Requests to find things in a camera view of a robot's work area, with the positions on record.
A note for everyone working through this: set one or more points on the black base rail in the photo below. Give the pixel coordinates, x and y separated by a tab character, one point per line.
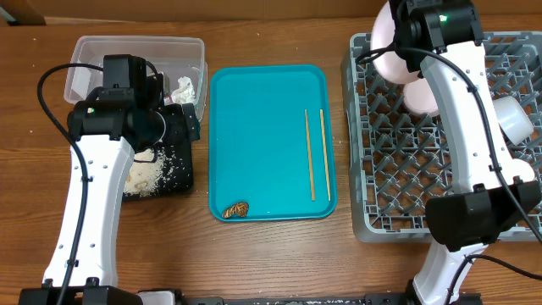
275	300

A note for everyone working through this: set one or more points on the white napkin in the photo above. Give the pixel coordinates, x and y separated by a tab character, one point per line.
185	93

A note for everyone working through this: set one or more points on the grey dishwasher rack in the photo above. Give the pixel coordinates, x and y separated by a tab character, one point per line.
400	160

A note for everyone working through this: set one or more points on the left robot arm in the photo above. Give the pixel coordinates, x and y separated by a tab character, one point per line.
124	116

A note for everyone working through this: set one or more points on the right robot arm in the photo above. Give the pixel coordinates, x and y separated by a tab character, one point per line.
442	42

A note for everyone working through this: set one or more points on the brown food scrap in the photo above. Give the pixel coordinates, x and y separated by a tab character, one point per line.
239	209

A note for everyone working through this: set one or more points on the white cup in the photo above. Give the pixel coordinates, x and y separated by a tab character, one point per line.
513	120

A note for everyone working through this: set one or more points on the pink bowl with rice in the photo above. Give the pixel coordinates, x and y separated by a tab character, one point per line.
419	99

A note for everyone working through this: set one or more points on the cooked rice pile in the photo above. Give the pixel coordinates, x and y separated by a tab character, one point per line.
152	169

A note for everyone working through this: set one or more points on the teal serving tray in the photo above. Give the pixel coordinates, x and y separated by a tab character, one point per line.
257	142

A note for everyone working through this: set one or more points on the black plastic tray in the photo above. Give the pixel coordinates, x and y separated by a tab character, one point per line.
183	171

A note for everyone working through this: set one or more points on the clear plastic waste bin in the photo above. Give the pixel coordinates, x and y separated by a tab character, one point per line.
172	56

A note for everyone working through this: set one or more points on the large white plate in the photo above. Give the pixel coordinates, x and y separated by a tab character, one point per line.
389	65

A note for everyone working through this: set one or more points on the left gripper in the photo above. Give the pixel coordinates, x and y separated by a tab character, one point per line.
185	127

